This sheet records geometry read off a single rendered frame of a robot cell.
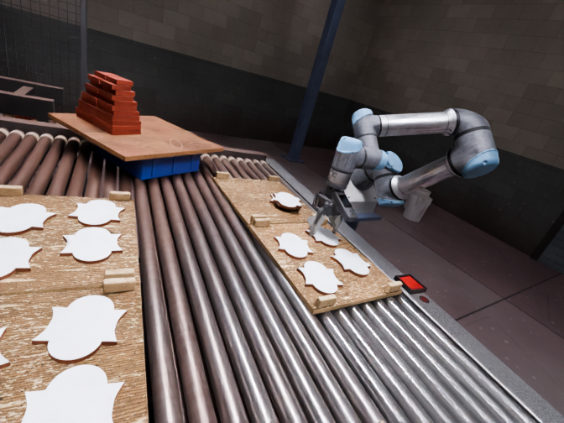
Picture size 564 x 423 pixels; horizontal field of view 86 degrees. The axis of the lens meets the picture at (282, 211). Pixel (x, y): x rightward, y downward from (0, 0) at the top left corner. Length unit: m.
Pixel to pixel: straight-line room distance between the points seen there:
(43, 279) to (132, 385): 0.31
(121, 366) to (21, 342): 0.16
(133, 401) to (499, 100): 5.90
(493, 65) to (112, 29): 5.79
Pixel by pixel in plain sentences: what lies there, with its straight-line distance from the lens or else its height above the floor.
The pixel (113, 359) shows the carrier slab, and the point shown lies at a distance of 0.63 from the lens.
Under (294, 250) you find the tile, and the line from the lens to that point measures 0.95.
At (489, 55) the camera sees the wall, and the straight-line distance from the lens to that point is 6.30.
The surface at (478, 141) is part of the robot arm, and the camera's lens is 1.25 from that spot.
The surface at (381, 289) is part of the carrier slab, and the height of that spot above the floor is 0.94.
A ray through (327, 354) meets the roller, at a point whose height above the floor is 0.91.
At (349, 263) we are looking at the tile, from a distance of 1.00.
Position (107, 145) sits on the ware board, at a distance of 1.25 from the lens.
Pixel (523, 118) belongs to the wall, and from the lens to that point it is 5.84.
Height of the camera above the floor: 1.43
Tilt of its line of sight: 24 degrees down
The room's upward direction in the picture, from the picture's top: 17 degrees clockwise
